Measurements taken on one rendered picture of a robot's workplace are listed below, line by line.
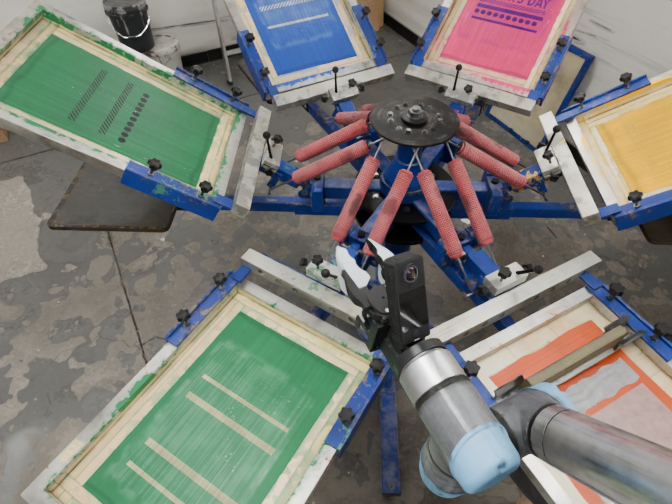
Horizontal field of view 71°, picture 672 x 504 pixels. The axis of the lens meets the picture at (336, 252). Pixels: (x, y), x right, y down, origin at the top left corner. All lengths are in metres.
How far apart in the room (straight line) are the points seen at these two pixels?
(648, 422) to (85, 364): 2.42
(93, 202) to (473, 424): 1.75
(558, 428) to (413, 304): 0.22
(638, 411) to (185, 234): 2.55
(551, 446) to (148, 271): 2.64
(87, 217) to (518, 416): 1.68
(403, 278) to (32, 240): 3.14
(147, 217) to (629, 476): 1.68
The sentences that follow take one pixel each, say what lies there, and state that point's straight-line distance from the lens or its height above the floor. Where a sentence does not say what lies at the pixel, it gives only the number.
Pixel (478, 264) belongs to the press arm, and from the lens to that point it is 1.57.
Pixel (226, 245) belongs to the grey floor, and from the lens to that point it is 3.02.
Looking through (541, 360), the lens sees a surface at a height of 0.95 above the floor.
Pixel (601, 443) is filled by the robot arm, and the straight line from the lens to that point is 0.61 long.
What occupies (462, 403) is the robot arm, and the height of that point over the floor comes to 1.69.
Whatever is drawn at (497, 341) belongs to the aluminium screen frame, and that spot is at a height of 0.99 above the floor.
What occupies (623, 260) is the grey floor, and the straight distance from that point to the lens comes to 3.36.
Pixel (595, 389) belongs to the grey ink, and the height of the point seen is 0.96.
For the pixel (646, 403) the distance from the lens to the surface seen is 1.60.
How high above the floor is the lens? 2.21
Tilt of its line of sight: 49 degrees down
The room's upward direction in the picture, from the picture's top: straight up
